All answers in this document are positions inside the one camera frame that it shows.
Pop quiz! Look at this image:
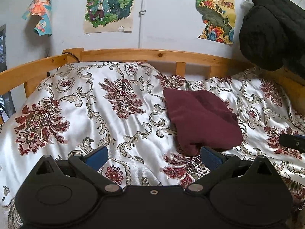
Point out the maroon sweater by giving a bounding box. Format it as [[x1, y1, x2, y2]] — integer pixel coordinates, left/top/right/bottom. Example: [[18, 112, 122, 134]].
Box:
[[163, 88, 243, 156]]

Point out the dark mesh object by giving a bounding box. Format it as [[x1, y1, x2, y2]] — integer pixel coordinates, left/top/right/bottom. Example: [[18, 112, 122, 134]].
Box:
[[0, 91, 15, 125]]

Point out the white floral satin blanket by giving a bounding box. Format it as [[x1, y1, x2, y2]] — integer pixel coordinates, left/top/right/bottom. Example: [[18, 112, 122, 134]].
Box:
[[0, 61, 305, 229]]

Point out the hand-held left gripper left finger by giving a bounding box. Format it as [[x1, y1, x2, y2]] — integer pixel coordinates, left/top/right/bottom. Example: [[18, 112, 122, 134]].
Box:
[[31, 146, 124, 195]]

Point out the dark window grille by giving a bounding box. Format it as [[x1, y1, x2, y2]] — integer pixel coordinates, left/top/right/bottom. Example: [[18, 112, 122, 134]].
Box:
[[0, 23, 7, 72]]

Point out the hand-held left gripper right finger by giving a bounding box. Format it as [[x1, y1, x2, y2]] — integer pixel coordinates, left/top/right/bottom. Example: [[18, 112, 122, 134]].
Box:
[[185, 146, 278, 195]]

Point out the blond cartoon figure wall poster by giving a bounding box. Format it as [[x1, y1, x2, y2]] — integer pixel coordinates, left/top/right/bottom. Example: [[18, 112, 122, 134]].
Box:
[[83, 0, 138, 34]]

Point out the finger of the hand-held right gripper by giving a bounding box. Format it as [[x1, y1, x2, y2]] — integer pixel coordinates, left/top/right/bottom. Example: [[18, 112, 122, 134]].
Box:
[[279, 133, 305, 153]]

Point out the colourful landscape wall poster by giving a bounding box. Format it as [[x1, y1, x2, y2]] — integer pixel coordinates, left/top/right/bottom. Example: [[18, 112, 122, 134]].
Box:
[[195, 0, 235, 45]]

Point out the white wall pipe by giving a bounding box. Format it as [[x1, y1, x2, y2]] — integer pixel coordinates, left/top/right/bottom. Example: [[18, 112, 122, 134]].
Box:
[[138, 0, 147, 49]]

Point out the curled orange-haired figure wall poster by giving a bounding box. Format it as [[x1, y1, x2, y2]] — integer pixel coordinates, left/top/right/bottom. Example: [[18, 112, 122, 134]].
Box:
[[22, 0, 53, 37]]

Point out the black quilted jacket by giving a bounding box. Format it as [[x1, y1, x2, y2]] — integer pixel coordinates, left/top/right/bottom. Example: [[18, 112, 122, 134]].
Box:
[[239, 0, 305, 72]]

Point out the black cable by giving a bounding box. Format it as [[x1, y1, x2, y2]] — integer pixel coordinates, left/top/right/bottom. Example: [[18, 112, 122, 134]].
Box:
[[46, 51, 82, 77]]

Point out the wooden bed frame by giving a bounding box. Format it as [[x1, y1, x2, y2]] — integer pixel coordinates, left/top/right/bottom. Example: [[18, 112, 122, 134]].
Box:
[[0, 48, 305, 126]]

